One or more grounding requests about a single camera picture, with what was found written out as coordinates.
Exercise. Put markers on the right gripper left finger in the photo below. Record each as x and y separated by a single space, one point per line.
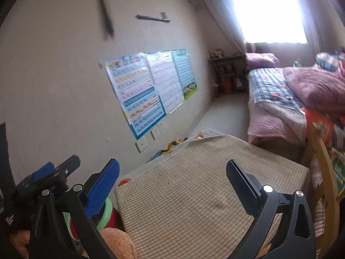
49 235

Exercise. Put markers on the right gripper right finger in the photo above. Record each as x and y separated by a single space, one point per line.
295 236

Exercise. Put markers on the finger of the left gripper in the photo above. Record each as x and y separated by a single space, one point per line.
43 171
65 169

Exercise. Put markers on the red bin with green rim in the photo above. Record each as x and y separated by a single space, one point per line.
107 217

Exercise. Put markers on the orange plush toy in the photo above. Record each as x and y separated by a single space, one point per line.
118 241

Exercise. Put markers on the yellow toy vehicle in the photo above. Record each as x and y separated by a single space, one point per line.
168 150

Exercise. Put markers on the blue learning chart poster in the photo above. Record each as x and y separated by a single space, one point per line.
135 89

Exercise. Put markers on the white table chart poster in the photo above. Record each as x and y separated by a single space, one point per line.
166 79

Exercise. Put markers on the teal cartoon chart poster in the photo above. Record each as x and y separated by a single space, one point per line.
186 76

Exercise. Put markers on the pink fuzzy blanket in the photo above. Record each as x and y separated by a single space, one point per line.
317 89

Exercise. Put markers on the white quilted blanket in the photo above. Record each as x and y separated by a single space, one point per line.
275 111

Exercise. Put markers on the dark corner shelf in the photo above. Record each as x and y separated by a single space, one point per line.
230 72

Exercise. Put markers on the purple pillow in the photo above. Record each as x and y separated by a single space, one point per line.
261 60

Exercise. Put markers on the lilac window curtain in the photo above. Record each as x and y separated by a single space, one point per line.
223 13

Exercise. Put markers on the white wall socket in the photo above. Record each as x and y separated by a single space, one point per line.
141 144
155 132

